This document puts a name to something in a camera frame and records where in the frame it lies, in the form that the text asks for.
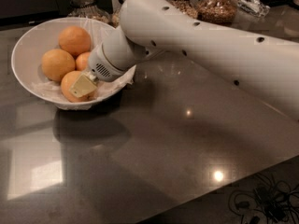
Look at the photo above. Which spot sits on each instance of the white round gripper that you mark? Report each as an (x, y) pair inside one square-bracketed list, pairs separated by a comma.
[(100, 64)]

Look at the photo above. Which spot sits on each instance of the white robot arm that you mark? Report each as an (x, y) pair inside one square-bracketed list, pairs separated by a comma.
[(264, 66)]

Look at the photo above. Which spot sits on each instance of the orange at bowl back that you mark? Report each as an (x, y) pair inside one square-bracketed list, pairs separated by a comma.
[(74, 40)]

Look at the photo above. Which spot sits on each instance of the white ceramic bowl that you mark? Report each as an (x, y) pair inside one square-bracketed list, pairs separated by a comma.
[(26, 61)]

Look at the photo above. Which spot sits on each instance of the clear plastic bowl liner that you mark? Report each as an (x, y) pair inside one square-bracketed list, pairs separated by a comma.
[(47, 38)]

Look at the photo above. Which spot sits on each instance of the small orange at centre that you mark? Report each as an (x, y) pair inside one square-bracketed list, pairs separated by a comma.
[(82, 61)]

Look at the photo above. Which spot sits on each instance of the glass jar far left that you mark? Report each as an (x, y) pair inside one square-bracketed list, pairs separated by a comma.
[(88, 9)]

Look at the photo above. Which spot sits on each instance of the dark cabinet at back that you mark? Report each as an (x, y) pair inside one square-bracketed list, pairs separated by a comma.
[(28, 0)]

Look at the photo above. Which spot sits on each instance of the glass jar of nuts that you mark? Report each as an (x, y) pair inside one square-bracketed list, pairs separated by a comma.
[(216, 11)]

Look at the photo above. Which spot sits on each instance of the clear plastic wrapped packet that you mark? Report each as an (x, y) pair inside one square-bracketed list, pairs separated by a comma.
[(253, 7)]

